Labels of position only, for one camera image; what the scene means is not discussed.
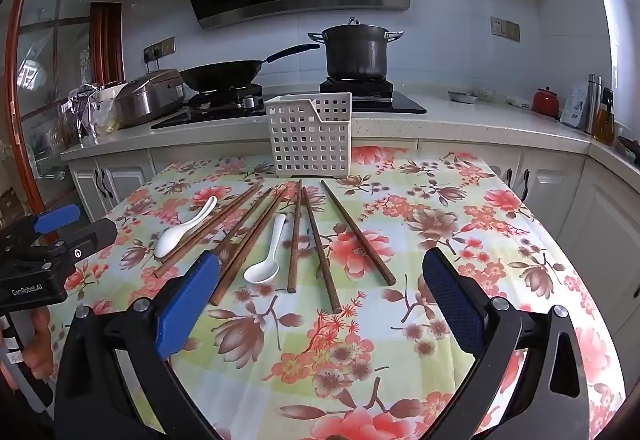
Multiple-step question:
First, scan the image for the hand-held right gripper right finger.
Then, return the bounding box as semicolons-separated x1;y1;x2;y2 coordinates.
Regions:
422;247;601;440

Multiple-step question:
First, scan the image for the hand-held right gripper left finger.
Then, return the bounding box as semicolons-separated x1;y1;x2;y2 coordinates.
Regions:
52;251;223;440

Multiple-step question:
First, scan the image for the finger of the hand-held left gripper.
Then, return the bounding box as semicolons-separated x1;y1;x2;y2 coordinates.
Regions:
50;219;119;265
34;204;82;235

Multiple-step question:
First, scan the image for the brown wooden chopstick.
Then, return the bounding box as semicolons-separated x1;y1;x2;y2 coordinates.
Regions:
301;187;342;315
153;181;264;279
200;187;275;265
287;180;303;294
215;188;282;271
320;180;397;285
209;186;289;307

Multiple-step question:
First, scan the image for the white ceramic spoon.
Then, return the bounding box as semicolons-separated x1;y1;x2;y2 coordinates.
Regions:
243;213;287;285
153;196;218;259

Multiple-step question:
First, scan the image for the white perforated plastic basket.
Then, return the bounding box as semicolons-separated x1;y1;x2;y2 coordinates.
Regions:
265;92;353;178

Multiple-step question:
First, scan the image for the person's left hand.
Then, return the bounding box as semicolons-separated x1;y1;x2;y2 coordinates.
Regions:
22;307;56;378

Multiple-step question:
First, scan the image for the floral tablecloth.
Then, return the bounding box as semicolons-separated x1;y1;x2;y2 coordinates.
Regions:
47;145;626;440

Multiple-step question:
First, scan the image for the crumpled foil bag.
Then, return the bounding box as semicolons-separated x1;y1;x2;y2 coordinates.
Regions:
65;82;103;145

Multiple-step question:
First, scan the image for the silver rice cooker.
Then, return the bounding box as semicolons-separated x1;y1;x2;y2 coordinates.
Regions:
114;68;187;128

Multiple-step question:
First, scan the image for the wooden glass door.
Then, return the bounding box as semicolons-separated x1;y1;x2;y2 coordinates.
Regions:
5;0;123;221

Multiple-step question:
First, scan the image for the white corner base cabinet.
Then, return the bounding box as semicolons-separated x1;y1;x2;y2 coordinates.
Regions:
490;150;640;371

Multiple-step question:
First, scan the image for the black wok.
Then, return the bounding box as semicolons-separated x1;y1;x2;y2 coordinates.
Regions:
179;43;321;93

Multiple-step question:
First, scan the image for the red enamel kettle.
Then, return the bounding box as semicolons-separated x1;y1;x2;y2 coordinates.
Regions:
531;86;560;119

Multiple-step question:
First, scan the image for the black gas stove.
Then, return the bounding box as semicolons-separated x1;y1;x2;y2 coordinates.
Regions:
150;77;427;129

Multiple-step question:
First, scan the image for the white printed packet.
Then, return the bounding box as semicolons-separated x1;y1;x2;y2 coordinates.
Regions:
560;82;591;128

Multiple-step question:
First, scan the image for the amber oil bottle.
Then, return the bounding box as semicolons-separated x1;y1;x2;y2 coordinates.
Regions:
594;88;616;145

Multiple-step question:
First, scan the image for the steel thermos bottle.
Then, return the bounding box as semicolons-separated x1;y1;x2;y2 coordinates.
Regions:
586;74;602;135

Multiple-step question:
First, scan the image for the dark lidded stock pot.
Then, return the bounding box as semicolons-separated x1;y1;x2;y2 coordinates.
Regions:
307;18;405;81

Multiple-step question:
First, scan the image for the gold wall outlet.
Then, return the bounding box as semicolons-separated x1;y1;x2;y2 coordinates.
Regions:
143;36;177;62

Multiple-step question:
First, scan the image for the gold wall switch panel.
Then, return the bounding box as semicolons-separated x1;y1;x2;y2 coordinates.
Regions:
490;16;521;42

